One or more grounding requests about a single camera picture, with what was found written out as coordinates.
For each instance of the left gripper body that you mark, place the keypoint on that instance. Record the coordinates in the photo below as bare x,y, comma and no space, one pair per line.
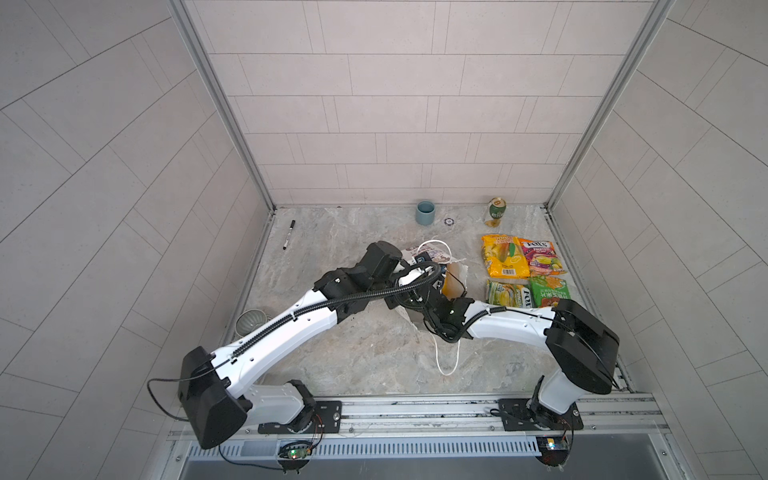
394,298

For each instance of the green snack bag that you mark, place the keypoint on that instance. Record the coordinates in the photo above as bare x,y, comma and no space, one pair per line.
509,295
548,290

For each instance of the yellow candy snack bag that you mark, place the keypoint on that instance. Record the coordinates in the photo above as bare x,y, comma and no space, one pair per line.
503,257

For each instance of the pink candy snack bag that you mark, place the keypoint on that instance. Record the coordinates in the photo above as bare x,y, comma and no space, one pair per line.
541,257

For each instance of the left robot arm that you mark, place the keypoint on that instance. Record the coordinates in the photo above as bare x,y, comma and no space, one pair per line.
216,389

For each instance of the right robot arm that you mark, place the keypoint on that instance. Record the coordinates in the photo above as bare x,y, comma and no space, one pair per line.
584,348

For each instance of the teal ceramic cup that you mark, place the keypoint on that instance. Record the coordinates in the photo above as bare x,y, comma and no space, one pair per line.
425,213

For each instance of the green beverage can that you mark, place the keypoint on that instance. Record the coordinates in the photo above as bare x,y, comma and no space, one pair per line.
495,212

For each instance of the black marker pen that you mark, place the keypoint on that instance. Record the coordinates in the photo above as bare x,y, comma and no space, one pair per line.
288,236

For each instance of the right controller board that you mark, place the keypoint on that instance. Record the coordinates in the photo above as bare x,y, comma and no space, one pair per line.
554,451

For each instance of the controller board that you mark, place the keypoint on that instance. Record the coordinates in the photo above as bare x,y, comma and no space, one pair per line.
554,451
296,450

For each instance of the left controller board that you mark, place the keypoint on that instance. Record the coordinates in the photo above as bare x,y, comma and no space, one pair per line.
296,450

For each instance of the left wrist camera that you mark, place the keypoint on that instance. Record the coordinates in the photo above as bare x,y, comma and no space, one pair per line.
422,267

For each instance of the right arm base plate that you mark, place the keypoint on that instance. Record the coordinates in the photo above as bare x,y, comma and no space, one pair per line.
519,414

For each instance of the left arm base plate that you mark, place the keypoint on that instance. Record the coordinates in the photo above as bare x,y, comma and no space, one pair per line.
321,417

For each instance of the aluminium mounting rail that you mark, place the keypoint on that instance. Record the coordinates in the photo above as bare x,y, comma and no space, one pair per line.
458,415

